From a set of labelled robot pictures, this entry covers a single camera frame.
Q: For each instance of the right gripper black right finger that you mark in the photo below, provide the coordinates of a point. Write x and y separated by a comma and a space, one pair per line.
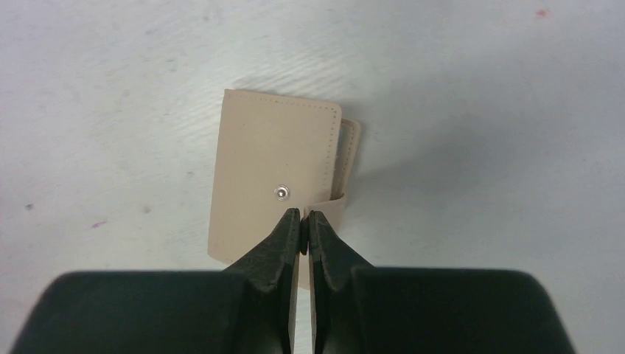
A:
335, 318

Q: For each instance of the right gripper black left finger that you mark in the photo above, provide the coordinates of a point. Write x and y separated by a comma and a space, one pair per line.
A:
266, 312

